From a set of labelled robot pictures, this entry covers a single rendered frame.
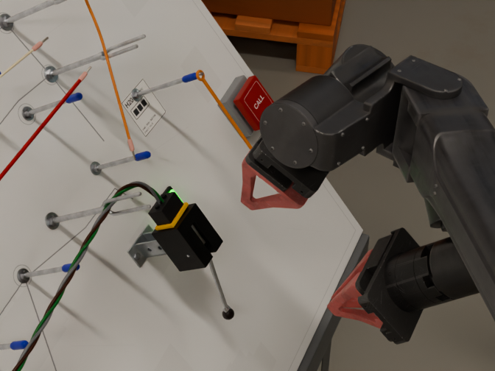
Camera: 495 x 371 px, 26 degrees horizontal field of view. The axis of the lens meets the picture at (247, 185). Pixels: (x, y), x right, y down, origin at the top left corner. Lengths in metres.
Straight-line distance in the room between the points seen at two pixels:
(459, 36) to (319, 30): 0.47
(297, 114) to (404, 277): 0.25
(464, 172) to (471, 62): 2.37
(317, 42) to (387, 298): 2.00
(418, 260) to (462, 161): 0.23
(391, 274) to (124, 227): 0.32
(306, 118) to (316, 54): 2.19
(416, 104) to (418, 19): 2.44
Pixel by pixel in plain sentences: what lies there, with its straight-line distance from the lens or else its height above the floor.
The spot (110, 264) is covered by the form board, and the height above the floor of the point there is 1.12.
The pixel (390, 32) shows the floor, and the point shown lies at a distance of 3.22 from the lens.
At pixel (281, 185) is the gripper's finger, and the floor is 1.32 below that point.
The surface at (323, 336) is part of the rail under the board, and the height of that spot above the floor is 0.86.
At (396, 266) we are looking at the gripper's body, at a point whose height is 1.23.
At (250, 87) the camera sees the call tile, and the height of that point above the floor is 1.13.
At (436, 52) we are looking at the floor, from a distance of 3.17.
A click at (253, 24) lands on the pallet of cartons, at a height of 0.14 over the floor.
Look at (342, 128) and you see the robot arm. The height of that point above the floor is 1.45.
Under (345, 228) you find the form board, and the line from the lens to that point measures 1.48.
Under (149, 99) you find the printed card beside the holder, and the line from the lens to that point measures 1.24.
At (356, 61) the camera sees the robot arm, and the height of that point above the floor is 1.45.
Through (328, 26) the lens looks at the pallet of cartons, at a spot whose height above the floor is 0.14.
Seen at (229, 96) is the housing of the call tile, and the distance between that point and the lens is 1.32.
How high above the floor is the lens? 2.02
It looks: 47 degrees down
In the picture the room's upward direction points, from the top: straight up
